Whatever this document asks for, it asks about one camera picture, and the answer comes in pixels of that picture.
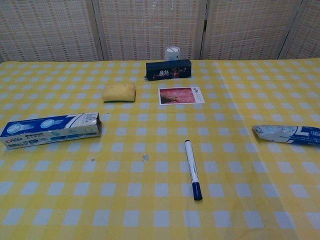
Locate woven folding screen panel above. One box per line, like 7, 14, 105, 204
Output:
91, 0, 209, 62
0, 0, 104, 63
201, 0, 305, 61
278, 0, 320, 60

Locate white blue toothpaste carton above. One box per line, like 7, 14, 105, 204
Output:
0, 111, 103, 150

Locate small white cylinder cup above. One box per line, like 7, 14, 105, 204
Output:
164, 46, 181, 62

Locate red photo card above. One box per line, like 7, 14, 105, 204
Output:
158, 86, 206, 106

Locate dark purple printed box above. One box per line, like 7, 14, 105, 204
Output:
145, 59, 193, 82

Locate white marker with blue cap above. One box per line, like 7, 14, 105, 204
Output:
184, 139, 204, 202

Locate yellow white checkered tablecloth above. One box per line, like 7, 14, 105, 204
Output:
0, 59, 320, 240

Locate yellow sponge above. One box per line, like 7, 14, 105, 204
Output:
103, 83, 137, 103

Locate white blue toothpaste tube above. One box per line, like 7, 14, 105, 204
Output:
251, 124, 320, 146

